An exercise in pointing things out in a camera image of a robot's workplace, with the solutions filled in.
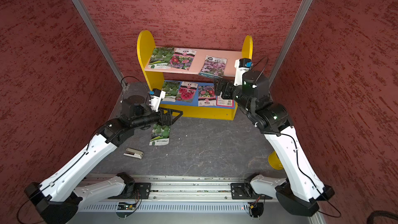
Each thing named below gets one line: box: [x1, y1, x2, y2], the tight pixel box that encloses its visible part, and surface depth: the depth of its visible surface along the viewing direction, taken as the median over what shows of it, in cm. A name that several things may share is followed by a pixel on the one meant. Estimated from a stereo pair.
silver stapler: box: [123, 147, 144, 160], surface depth 85 cm
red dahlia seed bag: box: [175, 81, 199, 104], surface depth 99 cm
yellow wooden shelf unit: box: [136, 30, 254, 121], surface depth 79 cm
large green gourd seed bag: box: [148, 123, 172, 146], surface depth 94 cm
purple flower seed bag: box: [198, 54, 227, 78], surface depth 74 cm
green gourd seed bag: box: [147, 46, 175, 69], surface depth 78 cm
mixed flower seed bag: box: [197, 85, 217, 107], surface depth 97 cm
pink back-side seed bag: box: [216, 92, 235, 108], surface depth 94 cm
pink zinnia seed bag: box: [169, 47, 197, 71], surface depth 79 cm
